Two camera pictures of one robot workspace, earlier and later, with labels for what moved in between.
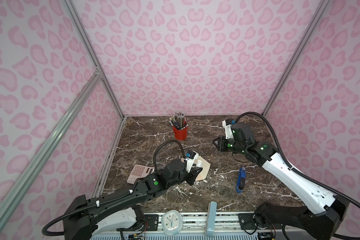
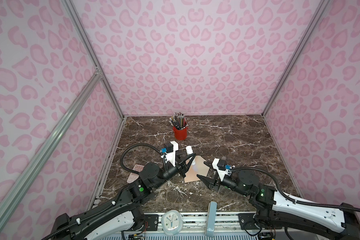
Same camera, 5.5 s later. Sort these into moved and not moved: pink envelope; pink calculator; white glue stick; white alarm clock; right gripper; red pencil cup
Moved: right gripper; white glue stick
Not moved: white alarm clock; red pencil cup; pink calculator; pink envelope
